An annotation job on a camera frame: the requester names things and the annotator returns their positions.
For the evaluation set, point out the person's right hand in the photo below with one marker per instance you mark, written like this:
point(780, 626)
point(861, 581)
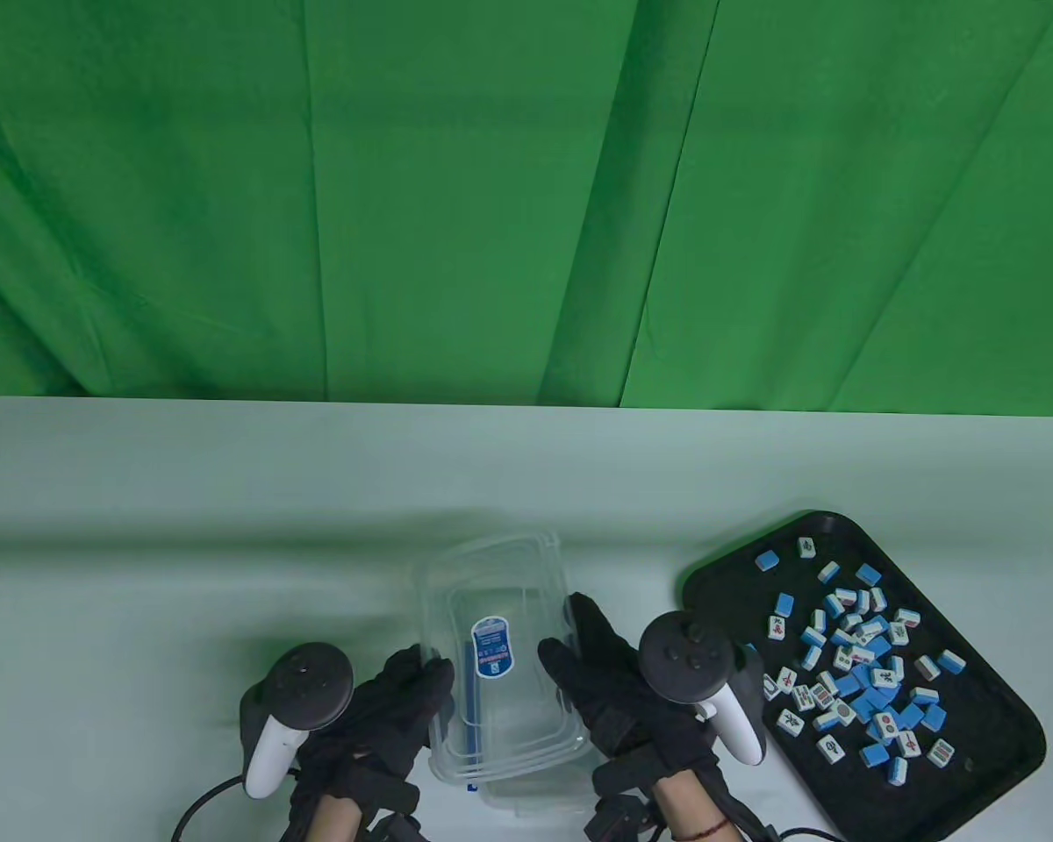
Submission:
point(605, 693)

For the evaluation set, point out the person's left hand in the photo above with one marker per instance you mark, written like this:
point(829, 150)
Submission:
point(386, 719)

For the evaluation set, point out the clear box with blue latches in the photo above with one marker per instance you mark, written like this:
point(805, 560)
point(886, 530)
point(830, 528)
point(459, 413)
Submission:
point(535, 794)

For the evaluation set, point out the black plastic tray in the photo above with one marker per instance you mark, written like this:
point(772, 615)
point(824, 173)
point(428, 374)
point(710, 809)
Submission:
point(728, 596)

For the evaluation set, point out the clear plastic lid blue label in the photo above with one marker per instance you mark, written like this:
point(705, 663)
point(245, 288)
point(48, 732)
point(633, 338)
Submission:
point(491, 579)

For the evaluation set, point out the pile of blue mahjong tiles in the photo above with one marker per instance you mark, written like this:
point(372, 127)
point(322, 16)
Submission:
point(860, 667)

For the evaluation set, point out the person's right forearm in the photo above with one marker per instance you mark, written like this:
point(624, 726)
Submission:
point(689, 802)

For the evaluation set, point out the person's left forearm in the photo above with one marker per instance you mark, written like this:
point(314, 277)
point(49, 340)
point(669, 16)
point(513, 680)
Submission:
point(333, 824)

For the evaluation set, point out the black left hand controller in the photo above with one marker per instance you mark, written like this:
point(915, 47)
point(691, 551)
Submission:
point(311, 684)

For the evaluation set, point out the black hand controller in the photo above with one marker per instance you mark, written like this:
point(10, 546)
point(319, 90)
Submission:
point(311, 684)
point(684, 658)

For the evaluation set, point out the black right hand controller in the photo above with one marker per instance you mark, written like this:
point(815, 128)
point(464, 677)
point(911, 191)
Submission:
point(684, 658)

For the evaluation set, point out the green backdrop cloth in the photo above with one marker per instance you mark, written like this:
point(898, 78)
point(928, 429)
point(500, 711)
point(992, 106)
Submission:
point(491, 193)

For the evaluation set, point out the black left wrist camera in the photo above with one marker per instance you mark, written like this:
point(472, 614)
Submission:
point(393, 829)

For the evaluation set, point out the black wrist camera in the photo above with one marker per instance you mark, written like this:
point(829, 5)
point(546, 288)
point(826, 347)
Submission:
point(393, 829)
point(619, 820)

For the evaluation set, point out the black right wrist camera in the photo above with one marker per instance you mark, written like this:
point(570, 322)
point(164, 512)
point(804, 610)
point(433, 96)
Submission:
point(619, 820)

